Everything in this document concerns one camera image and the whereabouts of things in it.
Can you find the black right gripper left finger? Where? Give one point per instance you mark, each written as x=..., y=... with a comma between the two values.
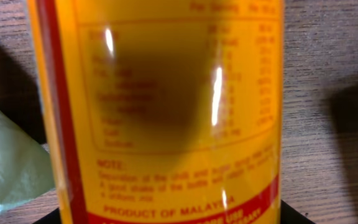
x=52, y=218

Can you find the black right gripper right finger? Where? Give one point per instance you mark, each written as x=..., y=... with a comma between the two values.
x=289, y=215

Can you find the mint green tissue packet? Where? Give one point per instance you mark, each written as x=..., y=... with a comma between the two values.
x=25, y=166

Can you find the red chili sauce bottle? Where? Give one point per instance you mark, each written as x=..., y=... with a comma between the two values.
x=162, y=111

